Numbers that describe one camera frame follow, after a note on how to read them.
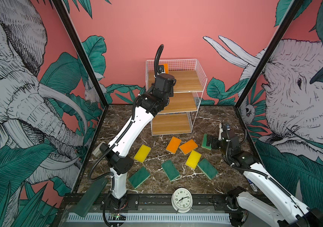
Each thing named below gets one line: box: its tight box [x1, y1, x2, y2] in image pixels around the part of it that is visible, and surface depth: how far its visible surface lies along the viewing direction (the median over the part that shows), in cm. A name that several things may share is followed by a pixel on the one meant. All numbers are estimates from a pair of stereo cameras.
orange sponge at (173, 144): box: [165, 136, 182, 155], surface depth 98 cm
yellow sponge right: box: [185, 149, 202, 170], surface depth 92 cm
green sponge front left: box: [127, 166, 151, 190], surface depth 83 cm
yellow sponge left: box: [133, 144, 152, 163], surface depth 94 cm
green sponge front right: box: [197, 158, 219, 181], surface depth 87 cm
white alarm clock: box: [171, 185, 194, 214], surface depth 73 cm
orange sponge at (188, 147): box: [178, 139, 199, 156], surface depth 97 cm
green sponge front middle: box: [161, 159, 181, 182], surface depth 86 cm
